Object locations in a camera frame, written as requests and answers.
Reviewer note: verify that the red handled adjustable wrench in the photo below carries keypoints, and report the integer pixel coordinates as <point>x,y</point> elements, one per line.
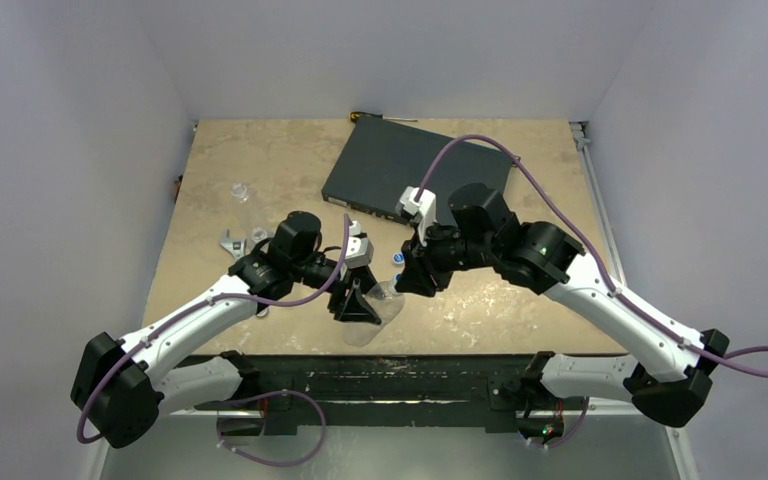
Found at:
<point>230,244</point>

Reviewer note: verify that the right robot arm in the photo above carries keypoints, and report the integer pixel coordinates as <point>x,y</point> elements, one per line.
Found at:
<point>663,372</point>

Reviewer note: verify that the black flat electronics box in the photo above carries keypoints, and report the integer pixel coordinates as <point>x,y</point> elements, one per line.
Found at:
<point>381,158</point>

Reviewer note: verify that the clear plastic bottle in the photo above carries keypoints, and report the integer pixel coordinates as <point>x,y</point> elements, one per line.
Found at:
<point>386,304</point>
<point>259,234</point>
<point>247,207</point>

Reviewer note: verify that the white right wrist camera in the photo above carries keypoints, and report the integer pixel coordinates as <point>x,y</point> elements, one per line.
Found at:
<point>418,207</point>

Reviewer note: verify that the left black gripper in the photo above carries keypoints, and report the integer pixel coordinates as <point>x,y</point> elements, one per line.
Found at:
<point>351,305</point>

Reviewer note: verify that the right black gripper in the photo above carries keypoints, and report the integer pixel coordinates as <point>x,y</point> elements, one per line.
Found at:
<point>420,261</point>

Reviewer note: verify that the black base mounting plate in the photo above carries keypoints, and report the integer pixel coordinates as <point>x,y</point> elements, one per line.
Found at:
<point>498,393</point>

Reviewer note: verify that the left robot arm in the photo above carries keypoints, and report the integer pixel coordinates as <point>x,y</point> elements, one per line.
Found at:
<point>124,385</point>

